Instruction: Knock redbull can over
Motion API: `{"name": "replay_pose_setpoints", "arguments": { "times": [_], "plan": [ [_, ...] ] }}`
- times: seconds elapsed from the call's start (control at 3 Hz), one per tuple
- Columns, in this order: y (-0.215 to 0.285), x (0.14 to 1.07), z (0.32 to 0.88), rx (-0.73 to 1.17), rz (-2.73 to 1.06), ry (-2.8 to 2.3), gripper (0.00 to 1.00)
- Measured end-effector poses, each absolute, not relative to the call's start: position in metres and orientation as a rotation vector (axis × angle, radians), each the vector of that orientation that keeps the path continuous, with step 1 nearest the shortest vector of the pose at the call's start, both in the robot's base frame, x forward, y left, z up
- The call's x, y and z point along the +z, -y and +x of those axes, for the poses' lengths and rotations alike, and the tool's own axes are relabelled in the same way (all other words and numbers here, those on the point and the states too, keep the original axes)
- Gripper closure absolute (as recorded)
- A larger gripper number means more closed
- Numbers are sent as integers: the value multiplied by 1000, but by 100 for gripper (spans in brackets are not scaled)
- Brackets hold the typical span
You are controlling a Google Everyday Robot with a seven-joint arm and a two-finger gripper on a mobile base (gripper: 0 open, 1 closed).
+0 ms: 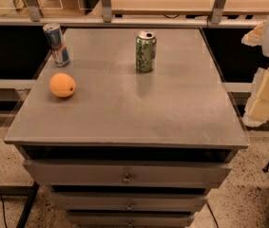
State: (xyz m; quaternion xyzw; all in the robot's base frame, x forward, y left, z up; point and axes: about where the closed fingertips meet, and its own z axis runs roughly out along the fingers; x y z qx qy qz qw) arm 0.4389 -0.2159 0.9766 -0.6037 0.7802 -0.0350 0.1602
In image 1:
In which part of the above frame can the blue silver redbull can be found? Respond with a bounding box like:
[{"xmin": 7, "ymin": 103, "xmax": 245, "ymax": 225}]
[{"xmin": 43, "ymin": 24, "xmax": 70, "ymax": 67}]

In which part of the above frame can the green soda can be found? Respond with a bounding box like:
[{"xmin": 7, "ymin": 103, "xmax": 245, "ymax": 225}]
[{"xmin": 136, "ymin": 30, "xmax": 157, "ymax": 72}]

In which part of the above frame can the grey drawer cabinet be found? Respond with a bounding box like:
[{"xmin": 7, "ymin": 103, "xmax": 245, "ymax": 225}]
[{"xmin": 6, "ymin": 28, "xmax": 248, "ymax": 228}]

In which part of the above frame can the orange fruit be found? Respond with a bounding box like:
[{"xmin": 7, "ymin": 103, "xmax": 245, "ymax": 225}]
[{"xmin": 49, "ymin": 73, "xmax": 76, "ymax": 98}]

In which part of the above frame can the metal railing frame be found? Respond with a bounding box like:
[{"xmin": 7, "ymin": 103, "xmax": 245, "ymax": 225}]
[{"xmin": 0, "ymin": 0, "xmax": 269, "ymax": 28}]

